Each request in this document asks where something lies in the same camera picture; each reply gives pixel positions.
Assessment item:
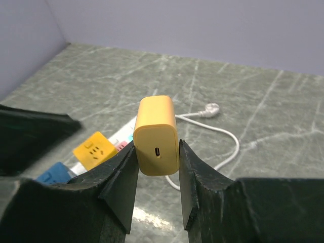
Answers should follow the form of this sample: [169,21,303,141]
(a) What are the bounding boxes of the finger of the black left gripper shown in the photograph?
[1,105,82,176]

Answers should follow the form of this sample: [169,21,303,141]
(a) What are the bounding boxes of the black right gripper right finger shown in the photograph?
[179,141,323,242]

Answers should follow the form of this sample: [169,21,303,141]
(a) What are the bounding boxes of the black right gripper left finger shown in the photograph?
[1,143,139,242]

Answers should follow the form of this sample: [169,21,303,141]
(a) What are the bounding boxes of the blue cube socket adapter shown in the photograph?
[36,162,76,185]

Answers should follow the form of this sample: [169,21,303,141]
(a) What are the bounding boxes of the yellow cube socket adapter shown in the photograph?
[73,131,118,171]

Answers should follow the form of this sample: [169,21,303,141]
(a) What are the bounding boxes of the white power strip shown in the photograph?
[71,116,136,175]

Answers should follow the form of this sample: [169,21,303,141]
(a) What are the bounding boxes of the small orange plug adapter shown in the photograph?
[133,95,179,176]

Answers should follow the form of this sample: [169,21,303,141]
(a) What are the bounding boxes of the white power strip cable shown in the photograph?
[164,102,240,190]

